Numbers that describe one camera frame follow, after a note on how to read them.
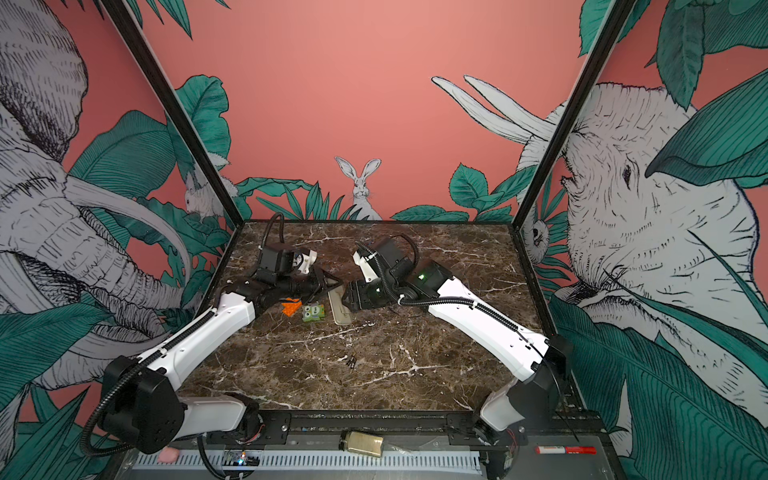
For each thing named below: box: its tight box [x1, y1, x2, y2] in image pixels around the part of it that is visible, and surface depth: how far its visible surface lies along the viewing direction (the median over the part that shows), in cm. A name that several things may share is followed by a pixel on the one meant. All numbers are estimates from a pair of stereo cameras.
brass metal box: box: [339, 429, 384, 457], surface depth 70 cm
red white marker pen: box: [535, 446, 597, 455], surface depth 73 cm
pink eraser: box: [158, 446, 180, 463], surface depth 70 cm
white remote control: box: [328, 284, 352, 325], surface depth 76 cm
